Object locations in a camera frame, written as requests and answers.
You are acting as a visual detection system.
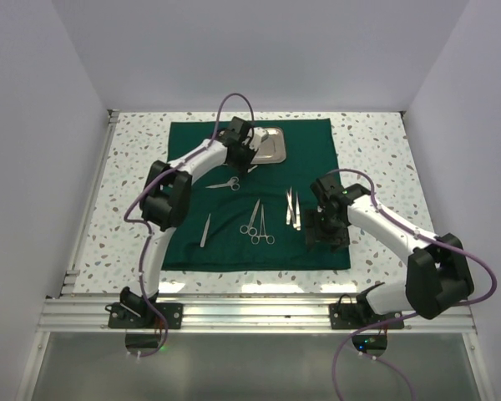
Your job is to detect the small steel scissors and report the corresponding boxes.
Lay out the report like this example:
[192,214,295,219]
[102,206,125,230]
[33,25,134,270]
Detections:
[206,176,240,191]

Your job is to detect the aluminium mounting rail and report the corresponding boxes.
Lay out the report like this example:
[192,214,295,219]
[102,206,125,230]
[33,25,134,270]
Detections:
[36,292,477,335]

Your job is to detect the stainless steel instrument tray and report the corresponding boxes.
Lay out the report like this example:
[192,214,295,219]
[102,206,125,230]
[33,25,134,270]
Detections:
[251,127,286,165]

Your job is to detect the steel forceps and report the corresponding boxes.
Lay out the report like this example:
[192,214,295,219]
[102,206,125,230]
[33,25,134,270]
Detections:
[250,206,275,245]

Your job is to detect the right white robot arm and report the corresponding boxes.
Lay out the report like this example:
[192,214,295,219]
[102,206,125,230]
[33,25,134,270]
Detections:
[303,174,474,328]

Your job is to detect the steel scalpel handle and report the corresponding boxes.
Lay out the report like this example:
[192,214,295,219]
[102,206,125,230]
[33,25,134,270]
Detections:
[200,213,211,248]

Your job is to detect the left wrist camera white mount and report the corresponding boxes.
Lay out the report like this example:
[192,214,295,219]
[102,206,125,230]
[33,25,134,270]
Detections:
[249,127,269,151]

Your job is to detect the dark green surgical cloth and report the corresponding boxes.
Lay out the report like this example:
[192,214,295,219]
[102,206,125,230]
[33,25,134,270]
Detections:
[162,119,351,272]

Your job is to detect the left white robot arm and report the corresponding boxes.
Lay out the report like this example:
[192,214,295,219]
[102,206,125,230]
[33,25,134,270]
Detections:
[119,117,268,328]

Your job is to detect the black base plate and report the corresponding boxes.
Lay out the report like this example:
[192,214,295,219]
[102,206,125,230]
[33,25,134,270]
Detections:
[104,302,184,329]
[328,294,404,330]

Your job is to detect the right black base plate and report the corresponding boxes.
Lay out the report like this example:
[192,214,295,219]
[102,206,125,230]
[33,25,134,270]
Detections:
[328,294,404,330]

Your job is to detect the steel tweezers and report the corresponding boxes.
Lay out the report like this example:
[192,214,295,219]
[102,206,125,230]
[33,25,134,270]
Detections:
[286,187,295,226]
[292,190,301,231]

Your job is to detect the steel surgical scissors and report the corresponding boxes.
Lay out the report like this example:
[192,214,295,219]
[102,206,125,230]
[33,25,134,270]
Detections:
[240,199,261,236]

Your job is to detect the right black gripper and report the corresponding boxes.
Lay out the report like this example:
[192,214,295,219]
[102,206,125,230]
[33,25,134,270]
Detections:
[304,207,350,253]

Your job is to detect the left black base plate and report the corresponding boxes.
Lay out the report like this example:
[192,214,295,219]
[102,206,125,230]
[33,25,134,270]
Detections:
[104,302,184,329]

